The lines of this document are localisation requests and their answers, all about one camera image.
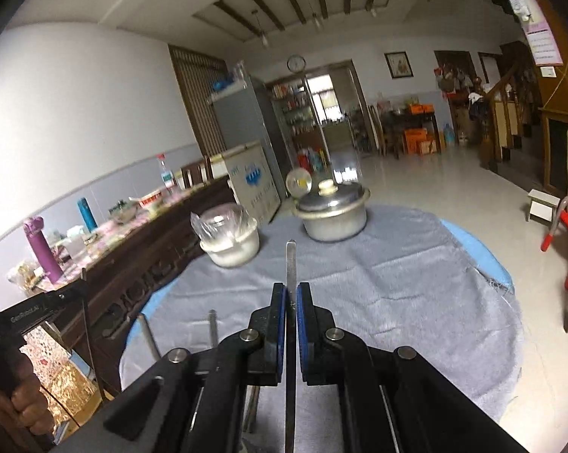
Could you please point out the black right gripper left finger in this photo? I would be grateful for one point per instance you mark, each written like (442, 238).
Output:
(192, 402)

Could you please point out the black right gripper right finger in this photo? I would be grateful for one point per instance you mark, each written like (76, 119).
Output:
(390, 401)

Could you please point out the dark chopstick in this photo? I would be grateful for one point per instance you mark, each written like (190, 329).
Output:
(291, 346)
(148, 336)
(213, 328)

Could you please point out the left hand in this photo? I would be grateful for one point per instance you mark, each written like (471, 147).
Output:
(26, 408)

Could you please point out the purple thermos bottle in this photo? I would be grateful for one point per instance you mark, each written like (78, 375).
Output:
(33, 230)

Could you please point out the grey towel cloth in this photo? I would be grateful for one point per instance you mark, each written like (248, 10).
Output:
(484, 368)

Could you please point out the dark wooden sideboard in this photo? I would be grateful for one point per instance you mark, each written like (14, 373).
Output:
(123, 280)

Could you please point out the blue thermos bottle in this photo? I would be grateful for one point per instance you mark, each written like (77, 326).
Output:
(87, 215)

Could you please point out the white ceramic pot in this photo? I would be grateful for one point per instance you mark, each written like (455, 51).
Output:
(234, 252)

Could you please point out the blue table cover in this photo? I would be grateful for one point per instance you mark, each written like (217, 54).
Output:
(482, 254)

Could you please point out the clear plastic bag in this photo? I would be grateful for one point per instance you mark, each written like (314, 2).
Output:
(224, 223)

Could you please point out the aluminium pot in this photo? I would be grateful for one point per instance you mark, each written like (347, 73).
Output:
(336, 225)

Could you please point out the aluminium pot lid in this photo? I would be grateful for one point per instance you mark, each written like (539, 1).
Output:
(331, 196)

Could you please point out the clear water bottle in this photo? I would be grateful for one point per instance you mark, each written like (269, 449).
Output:
(166, 174)

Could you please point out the white chest freezer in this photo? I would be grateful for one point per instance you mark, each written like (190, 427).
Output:
(250, 179)

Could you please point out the small white step stool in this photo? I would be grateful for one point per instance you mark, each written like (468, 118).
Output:
(542, 206)

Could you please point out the grey refrigerator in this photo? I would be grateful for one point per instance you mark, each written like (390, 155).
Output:
(245, 114)

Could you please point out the framed wall picture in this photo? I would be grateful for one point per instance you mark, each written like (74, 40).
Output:
(399, 65)

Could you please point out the round wall clock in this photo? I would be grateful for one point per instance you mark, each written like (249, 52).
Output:
(296, 64)

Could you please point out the wall calendar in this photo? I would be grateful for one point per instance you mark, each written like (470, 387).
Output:
(538, 33)

